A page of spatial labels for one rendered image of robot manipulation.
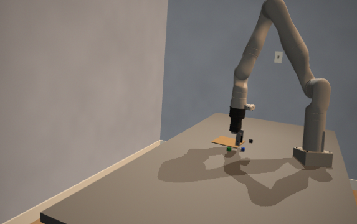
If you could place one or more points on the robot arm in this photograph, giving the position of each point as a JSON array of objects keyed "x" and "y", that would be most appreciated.
[{"x": 297, "y": 53}]

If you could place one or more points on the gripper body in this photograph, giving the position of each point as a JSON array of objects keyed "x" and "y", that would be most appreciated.
[{"x": 237, "y": 112}]

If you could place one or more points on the tan square mat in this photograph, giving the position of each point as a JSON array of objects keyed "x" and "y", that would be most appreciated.
[{"x": 225, "y": 141}]

